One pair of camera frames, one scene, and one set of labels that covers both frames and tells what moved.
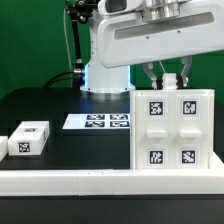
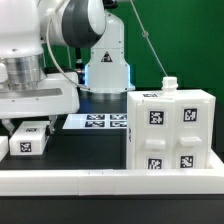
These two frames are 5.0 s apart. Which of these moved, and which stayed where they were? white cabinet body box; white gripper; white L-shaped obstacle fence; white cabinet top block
Moved: white gripper
Stayed: white cabinet body box; white cabinet top block; white L-shaped obstacle fence
